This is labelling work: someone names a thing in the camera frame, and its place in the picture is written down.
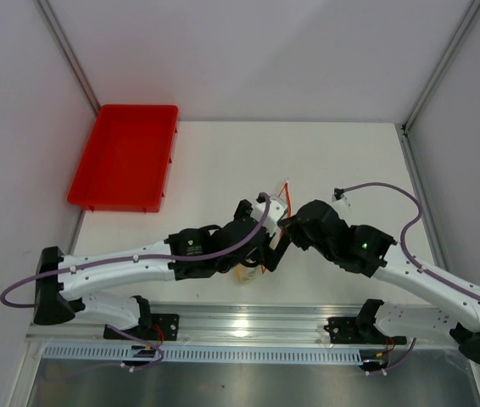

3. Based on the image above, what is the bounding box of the clear zip top bag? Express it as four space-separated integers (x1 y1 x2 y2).
231 177 296 285

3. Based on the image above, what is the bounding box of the yellow orange mango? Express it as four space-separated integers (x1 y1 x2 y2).
233 265 261 284

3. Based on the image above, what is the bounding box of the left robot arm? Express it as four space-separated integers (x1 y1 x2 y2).
33 196 288 339

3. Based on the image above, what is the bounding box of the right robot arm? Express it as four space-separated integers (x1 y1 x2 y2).
278 200 480 365

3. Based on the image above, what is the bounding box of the red plastic tray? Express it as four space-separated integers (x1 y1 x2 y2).
67 104 179 213

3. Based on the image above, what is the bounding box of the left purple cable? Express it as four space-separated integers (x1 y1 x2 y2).
0 192 271 374

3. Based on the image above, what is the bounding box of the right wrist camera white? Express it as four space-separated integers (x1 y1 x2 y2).
331 188 351 213

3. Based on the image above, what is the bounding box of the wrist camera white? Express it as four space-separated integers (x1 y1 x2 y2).
331 188 351 213
250 193 289 236

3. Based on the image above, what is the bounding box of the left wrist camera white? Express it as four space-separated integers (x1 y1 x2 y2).
250 193 289 236

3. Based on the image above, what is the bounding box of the aluminium mounting rail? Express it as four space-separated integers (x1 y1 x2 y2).
25 301 480 351

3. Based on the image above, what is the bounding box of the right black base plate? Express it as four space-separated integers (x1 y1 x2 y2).
323 317 407 345

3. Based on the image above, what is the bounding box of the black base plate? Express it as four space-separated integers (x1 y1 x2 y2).
323 317 407 345
124 314 180 342

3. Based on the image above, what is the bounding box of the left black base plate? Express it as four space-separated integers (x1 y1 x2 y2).
124 314 180 342

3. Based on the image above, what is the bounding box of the white slotted cable duct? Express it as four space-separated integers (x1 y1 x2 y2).
42 343 363 365

